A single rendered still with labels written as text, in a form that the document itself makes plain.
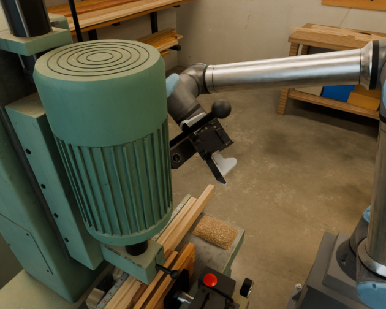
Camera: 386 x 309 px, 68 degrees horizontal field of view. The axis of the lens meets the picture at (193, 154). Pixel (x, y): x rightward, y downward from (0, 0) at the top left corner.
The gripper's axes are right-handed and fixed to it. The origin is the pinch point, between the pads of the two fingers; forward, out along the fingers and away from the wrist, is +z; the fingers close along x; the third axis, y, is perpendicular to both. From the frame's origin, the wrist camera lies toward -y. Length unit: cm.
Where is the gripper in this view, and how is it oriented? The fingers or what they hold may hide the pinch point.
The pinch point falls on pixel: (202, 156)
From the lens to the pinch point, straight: 57.2
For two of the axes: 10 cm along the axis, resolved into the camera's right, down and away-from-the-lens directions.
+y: 8.3, -5.5, -0.9
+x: 5.6, 8.0, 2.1
